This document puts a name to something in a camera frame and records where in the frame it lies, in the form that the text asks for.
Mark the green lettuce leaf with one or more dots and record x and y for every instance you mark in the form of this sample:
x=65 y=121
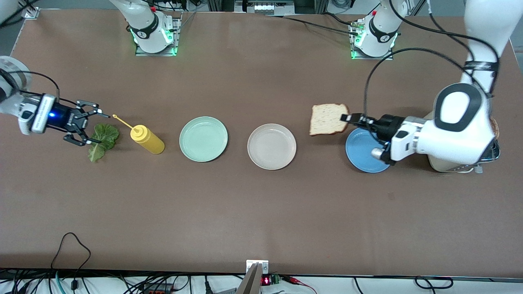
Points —
x=105 y=141

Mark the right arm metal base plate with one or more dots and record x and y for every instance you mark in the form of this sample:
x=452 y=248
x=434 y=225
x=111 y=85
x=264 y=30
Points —
x=157 y=53

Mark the red display circuit board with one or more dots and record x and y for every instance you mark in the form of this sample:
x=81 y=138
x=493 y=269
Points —
x=266 y=281

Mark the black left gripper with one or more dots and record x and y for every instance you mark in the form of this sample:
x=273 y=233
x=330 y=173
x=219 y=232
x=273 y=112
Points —
x=387 y=124

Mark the green plate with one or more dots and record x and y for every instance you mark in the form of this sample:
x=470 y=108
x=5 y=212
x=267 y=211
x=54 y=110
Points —
x=203 y=139

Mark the brown bread slice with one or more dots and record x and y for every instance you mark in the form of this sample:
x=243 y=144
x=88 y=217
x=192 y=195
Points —
x=495 y=128
x=327 y=118

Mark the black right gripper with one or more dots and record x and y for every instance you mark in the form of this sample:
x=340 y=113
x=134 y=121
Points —
x=62 y=116

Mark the beige plate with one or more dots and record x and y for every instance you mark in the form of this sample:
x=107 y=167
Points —
x=271 y=147

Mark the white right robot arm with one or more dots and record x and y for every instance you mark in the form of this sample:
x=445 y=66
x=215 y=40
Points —
x=143 y=20

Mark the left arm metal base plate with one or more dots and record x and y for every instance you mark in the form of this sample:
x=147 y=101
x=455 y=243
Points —
x=374 y=58

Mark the yellow mustard squeeze bottle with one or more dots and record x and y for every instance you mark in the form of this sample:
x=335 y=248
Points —
x=149 y=141

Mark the aluminium camera mast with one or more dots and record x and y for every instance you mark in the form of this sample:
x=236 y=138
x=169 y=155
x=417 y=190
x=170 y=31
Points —
x=253 y=281

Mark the grey terminal block device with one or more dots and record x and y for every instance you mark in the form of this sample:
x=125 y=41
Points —
x=265 y=7

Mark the blue plate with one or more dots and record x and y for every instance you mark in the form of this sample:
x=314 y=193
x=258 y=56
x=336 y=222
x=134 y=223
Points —
x=363 y=157

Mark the beige chrome toaster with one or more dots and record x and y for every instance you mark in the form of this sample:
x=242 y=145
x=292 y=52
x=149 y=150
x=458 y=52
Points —
x=449 y=168

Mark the aluminium frame post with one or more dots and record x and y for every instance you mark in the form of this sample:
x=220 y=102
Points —
x=32 y=13

